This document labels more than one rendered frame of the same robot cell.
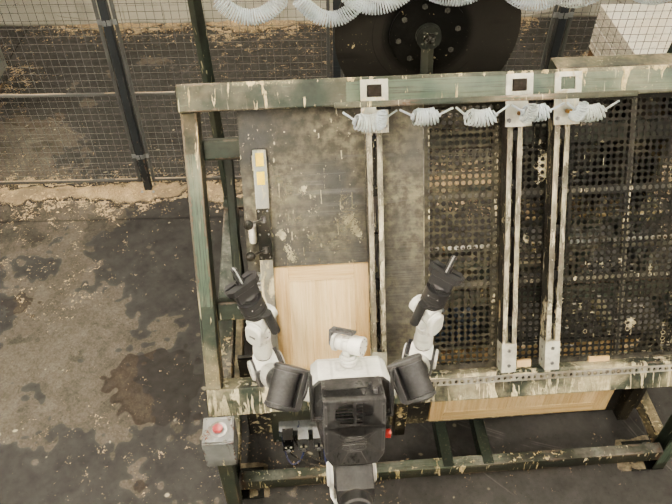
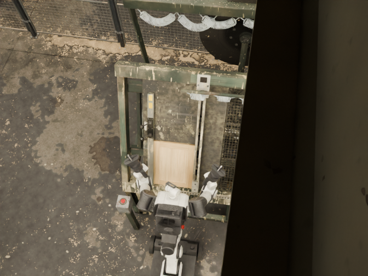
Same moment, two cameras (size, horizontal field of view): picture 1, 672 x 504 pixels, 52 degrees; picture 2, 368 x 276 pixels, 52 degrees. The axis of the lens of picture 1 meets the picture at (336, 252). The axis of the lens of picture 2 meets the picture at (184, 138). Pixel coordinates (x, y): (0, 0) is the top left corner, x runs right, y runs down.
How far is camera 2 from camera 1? 1.19 m
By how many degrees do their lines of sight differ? 19
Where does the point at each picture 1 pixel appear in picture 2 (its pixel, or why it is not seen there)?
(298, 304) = (163, 156)
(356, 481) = (169, 240)
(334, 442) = (160, 227)
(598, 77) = not seen: hidden behind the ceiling
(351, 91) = (193, 78)
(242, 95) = (143, 73)
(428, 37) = (245, 39)
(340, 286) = (182, 152)
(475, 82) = not seen: hidden behind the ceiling
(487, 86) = not seen: hidden behind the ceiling
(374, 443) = (176, 230)
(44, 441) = (63, 171)
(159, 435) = (110, 178)
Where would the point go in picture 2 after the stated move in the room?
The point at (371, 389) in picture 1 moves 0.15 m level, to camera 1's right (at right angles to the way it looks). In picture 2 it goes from (176, 212) to (195, 216)
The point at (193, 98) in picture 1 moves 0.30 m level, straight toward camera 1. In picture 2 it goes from (121, 71) to (119, 103)
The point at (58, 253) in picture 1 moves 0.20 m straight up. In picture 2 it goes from (76, 77) to (73, 68)
